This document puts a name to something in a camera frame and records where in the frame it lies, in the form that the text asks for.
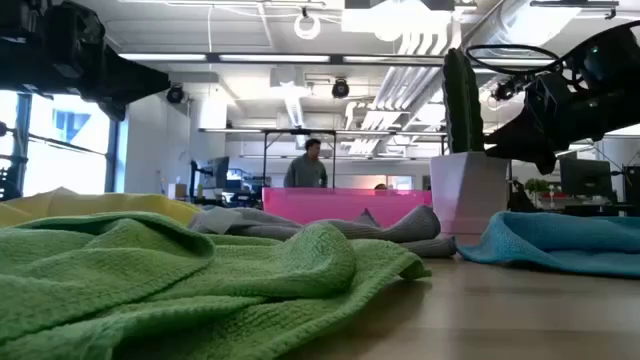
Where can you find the small leafy potted plant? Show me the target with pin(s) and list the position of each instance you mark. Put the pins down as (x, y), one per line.
(536, 186)

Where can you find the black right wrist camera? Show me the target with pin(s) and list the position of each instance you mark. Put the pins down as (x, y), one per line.
(547, 102)

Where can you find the pink translucent plastic bin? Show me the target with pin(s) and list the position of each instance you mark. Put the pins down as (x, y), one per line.
(325, 202)

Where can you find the person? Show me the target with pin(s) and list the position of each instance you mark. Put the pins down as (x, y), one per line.
(380, 187)
(305, 172)

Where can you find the green microfiber towel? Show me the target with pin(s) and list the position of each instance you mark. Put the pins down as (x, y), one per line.
(150, 285)

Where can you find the monitor on black arm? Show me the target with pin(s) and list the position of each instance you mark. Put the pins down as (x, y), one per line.
(219, 172)

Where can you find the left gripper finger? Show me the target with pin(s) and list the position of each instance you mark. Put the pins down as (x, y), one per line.
(135, 80)
(114, 109)

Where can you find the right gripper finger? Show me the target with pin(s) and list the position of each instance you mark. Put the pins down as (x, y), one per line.
(515, 135)
(546, 162)

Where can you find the green cactus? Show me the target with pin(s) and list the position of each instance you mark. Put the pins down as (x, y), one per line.
(462, 105)

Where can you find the grey microfiber towel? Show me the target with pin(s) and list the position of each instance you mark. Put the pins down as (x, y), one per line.
(390, 227)

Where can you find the black equipment stand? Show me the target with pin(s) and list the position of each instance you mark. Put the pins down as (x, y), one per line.
(9, 180)

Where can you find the light blue microfiber towel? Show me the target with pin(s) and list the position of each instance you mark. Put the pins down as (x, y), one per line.
(560, 240)

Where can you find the yellow microfiber towel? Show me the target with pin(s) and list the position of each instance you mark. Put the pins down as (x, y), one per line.
(100, 205)

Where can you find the black computer monitor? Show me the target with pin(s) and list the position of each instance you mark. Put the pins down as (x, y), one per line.
(585, 177)

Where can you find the black metal frame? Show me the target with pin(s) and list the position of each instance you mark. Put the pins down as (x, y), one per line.
(300, 132)

